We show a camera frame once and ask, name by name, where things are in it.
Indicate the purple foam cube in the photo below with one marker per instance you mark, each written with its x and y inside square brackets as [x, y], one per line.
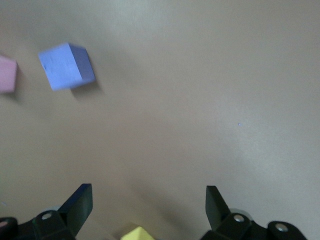
[63, 67]

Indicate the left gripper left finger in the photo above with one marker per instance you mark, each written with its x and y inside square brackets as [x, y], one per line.
[77, 207]

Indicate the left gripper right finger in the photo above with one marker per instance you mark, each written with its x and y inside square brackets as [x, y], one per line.
[216, 210]

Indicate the yellow foam cube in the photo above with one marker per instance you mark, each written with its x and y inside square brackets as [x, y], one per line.
[137, 234]

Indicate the pink foam cube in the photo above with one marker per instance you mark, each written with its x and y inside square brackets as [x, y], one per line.
[7, 75]

